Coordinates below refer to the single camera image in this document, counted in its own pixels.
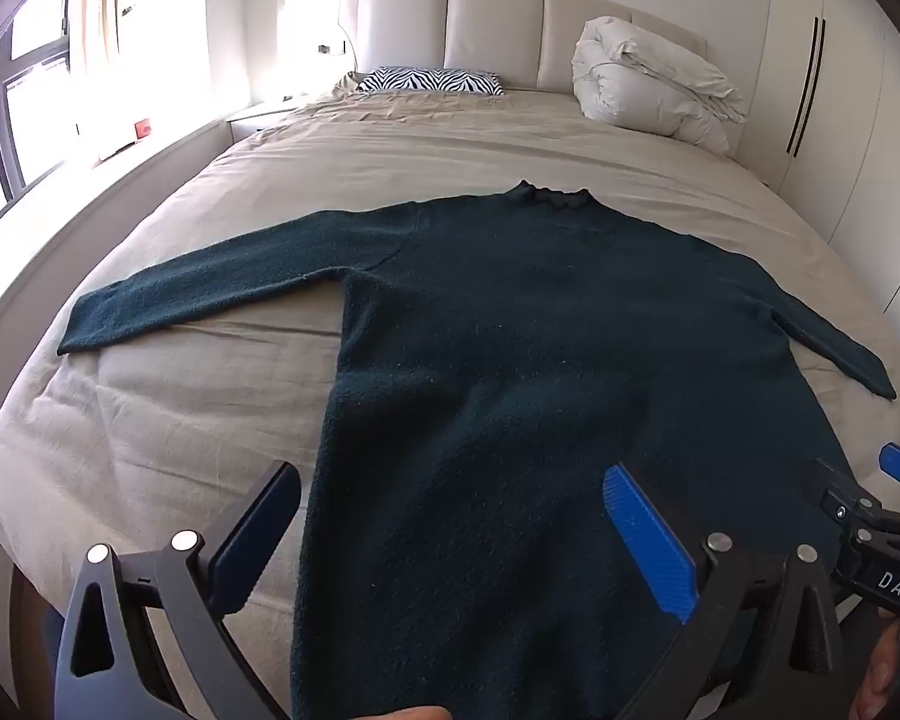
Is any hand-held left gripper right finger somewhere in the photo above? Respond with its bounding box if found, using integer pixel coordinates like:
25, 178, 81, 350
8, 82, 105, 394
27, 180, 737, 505
602, 463, 848, 720

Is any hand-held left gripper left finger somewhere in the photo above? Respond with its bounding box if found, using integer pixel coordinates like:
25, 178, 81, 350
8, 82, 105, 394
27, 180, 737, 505
54, 460, 302, 720

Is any dark green sweater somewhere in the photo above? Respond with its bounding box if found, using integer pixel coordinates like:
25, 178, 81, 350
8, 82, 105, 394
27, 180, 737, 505
56, 180, 898, 720

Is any person's right hand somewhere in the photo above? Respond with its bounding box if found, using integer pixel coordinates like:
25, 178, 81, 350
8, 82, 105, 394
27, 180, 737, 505
851, 619, 900, 720

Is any white wardrobe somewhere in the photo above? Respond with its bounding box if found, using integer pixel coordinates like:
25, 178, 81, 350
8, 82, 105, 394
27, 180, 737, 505
735, 0, 900, 316

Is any white nightstand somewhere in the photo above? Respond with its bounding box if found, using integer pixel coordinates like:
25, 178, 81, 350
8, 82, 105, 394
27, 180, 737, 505
227, 99, 301, 142

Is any bed with beige sheet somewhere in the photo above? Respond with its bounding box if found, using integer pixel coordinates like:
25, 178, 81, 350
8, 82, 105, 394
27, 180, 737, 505
0, 71, 900, 720

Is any white folded duvet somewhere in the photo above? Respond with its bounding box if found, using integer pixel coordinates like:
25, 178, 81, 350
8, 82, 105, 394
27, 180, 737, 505
572, 15, 751, 158

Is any zebra print pillow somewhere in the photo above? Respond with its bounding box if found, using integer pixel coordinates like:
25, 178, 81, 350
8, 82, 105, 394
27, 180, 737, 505
355, 66, 506, 97

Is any black framed window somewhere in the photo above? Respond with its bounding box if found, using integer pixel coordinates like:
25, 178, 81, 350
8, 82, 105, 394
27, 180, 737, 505
0, 0, 76, 200

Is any cream padded headboard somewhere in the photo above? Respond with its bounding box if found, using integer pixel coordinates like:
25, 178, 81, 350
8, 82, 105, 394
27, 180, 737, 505
340, 0, 710, 95

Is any beige curtain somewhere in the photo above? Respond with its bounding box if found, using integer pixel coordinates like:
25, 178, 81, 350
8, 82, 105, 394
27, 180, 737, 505
67, 0, 125, 91

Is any black wardrobe handle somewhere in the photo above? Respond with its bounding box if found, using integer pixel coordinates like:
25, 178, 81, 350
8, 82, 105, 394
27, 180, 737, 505
786, 15, 827, 158

